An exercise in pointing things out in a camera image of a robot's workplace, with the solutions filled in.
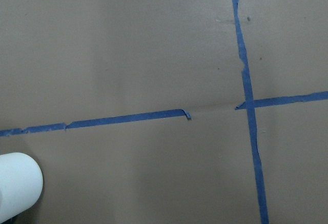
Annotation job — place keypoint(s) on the white smiley face mug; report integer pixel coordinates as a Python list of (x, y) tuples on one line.
[(21, 184)]

